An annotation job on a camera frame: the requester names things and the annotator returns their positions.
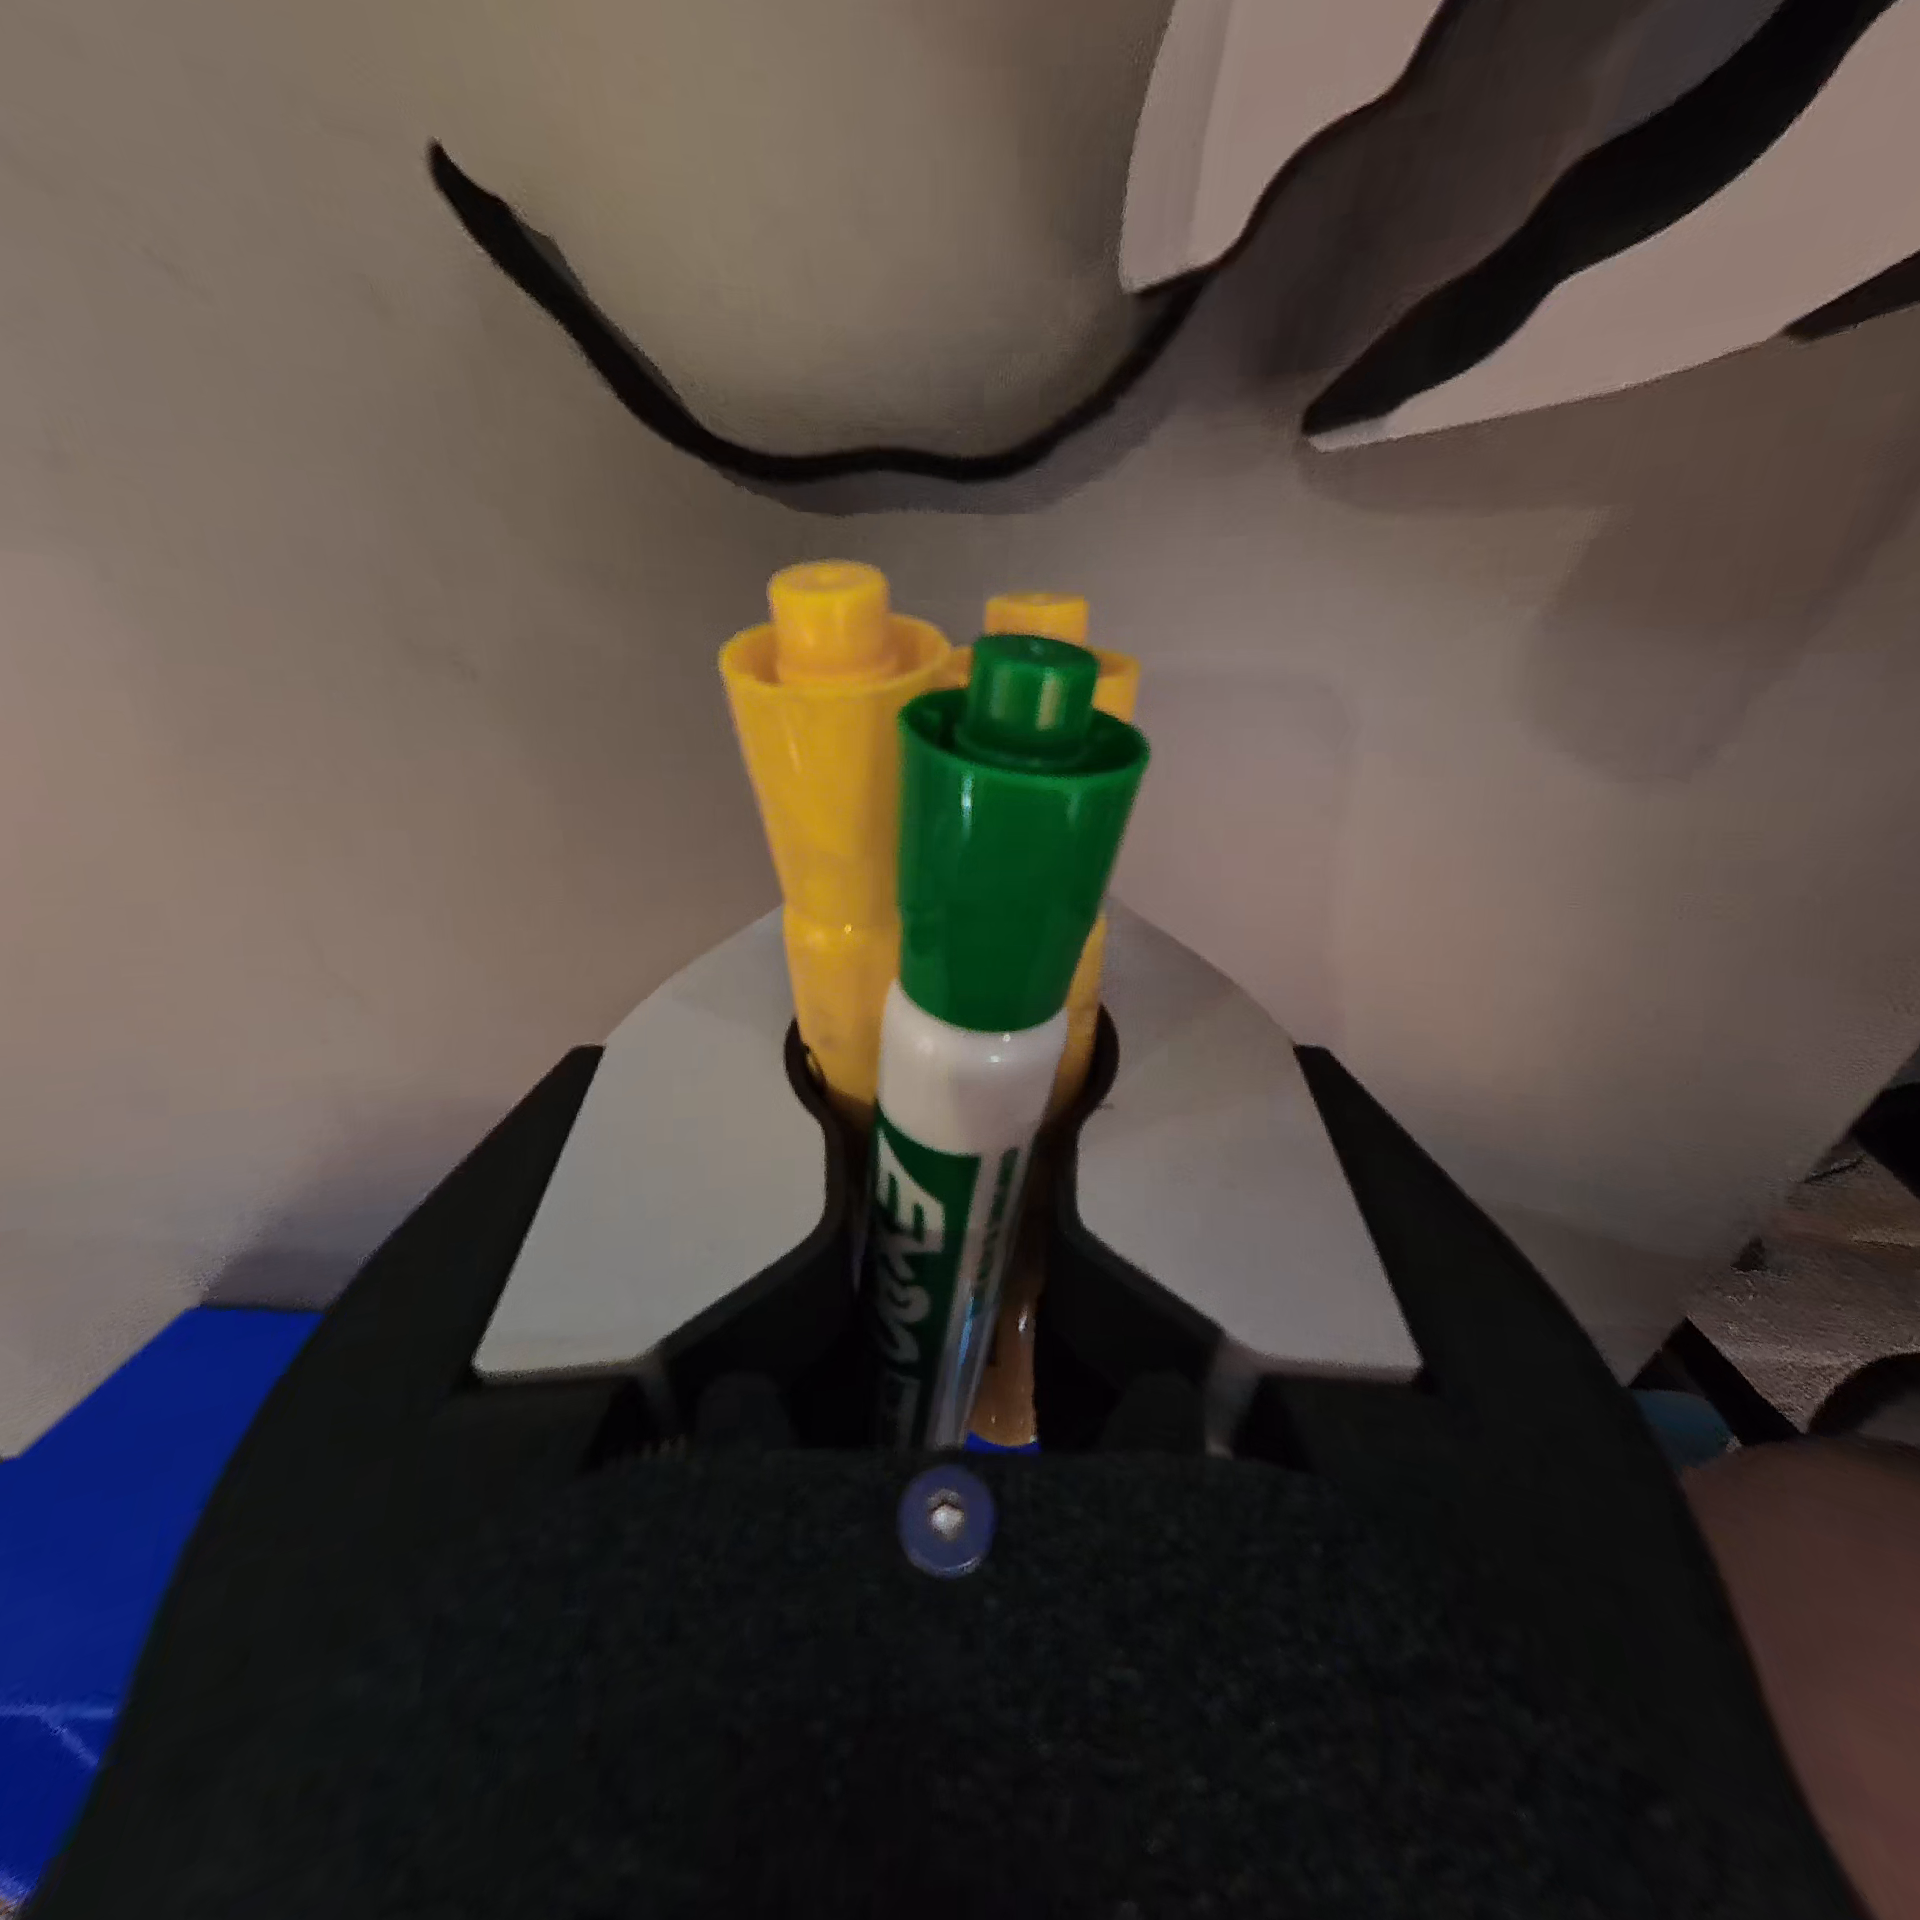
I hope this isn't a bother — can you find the yellow highlighter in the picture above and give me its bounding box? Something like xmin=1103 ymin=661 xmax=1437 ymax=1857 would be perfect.
xmin=714 ymin=560 xmax=954 ymax=1104
xmin=948 ymin=592 xmax=1141 ymax=1451

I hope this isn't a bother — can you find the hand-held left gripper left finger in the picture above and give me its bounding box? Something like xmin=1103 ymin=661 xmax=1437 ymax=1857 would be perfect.
xmin=468 ymin=915 xmax=851 ymax=1386

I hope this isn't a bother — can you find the person's right forearm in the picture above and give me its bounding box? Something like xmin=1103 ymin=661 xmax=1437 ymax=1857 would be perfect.
xmin=1679 ymin=1438 xmax=1920 ymax=1920

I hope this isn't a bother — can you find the black hook-and-loop strap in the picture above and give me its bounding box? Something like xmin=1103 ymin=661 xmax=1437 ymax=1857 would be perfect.
xmin=424 ymin=142 xmax=1207 ymax=489

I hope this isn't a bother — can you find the green white dry-erase marker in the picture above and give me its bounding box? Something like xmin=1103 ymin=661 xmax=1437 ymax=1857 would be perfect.
xmin=867 ymin=630 xmax=1155 ymax=1451

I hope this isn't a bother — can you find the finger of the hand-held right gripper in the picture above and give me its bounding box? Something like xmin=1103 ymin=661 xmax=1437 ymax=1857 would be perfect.
xmin=1119 ymin=0 xmax=1521 ymax=305
xmin=1299 ymin=0 xmax=1920 ymax=456

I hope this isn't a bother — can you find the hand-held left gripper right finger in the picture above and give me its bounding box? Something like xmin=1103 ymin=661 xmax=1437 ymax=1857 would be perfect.
xmin=1045 ymin=901 xmax=1424 ymax=1386

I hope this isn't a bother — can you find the blue plastic bin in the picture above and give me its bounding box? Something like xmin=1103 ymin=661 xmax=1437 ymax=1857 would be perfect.
xmin=0 ymin=1299 xmax=1045 ymax=1920

